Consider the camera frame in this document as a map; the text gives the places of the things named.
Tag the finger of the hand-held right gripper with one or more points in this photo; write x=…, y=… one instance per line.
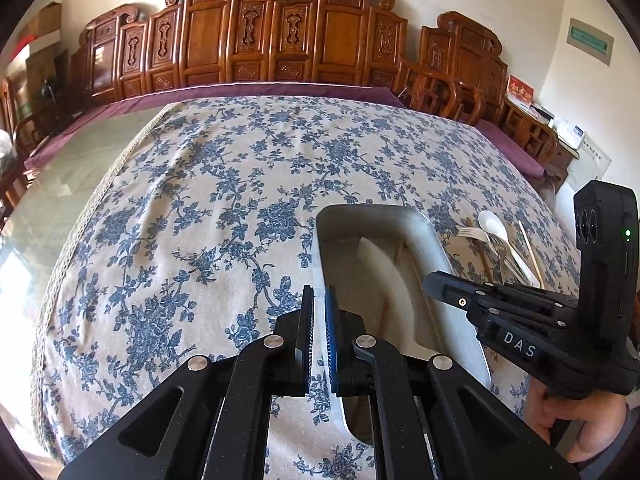
x=450, y=290

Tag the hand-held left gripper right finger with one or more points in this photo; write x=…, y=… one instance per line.
x=331, y=340

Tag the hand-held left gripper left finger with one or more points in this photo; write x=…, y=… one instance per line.
x=306, y=340

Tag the metal tray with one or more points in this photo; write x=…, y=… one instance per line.
x=350, y=235

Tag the person's right forearm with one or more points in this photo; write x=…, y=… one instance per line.
x=622, y=460

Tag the person's right hand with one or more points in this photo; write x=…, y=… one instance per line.
x=590, y=425

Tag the white plastic spoon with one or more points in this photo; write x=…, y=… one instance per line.
x=492, y=222

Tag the blue floral tablecloth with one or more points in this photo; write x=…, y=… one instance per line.
x=200, y=220

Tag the white board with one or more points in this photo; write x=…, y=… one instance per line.
x=595, y=162

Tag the wooden armchair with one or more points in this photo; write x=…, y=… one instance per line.
x=530, y=130

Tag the white box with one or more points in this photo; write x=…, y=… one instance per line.
x=570, y=132

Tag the purple table cover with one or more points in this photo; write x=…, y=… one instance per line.
x=300, y=89

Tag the dark wooden dining chair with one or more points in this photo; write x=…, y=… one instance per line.
x=25, y=130

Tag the cardboard box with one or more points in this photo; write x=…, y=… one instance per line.
x=42, y=22

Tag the green wall sign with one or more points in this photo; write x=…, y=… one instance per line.
x=590, y=40

